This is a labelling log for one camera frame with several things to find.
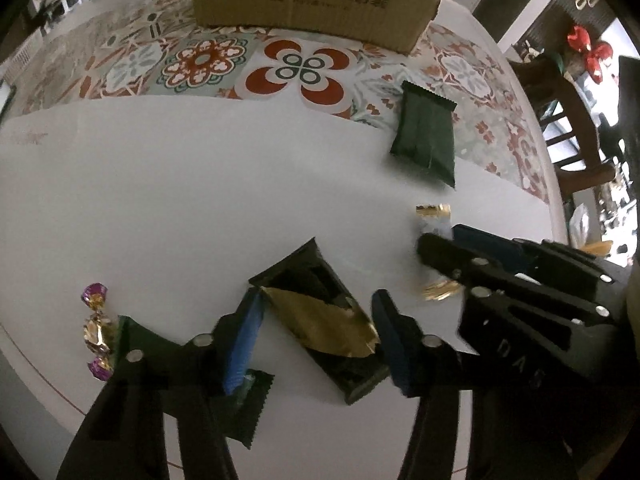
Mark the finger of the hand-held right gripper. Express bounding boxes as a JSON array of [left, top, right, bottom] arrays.
[[417, 232, 616, 333], [452, 225, 628, 306]]

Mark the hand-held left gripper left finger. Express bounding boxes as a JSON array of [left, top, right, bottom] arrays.
[[55, 287, 268, 480]]

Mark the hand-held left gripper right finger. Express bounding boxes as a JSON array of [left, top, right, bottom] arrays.
[[370, 289, 481, 480]]

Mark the small gold-ended snack bar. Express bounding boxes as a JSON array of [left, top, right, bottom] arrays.
[[414, 203, 463, 302]]

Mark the black and gold snack packet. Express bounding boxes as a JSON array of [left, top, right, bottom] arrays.
[[248, 237, 391, 406]]

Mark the brown cardboard box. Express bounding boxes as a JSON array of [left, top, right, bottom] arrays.
[[186, 0, 466, 56]]

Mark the dark green snack packet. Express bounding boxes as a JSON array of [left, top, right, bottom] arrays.
[[389, 80, 458, 190], [116, 315, 276, 451]]

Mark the dark wooden chair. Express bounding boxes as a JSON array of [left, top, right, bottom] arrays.
[[510, 52, 618, 198]]

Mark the purple wrapped candy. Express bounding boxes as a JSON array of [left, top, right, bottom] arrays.
[[81, 282, 117, 382]]

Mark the red bow decoration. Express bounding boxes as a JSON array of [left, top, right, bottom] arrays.
[[566, 25, 615, 83]]

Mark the white floral table mat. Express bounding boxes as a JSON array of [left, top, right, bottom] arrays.
[[0, 0, 573, 480]]

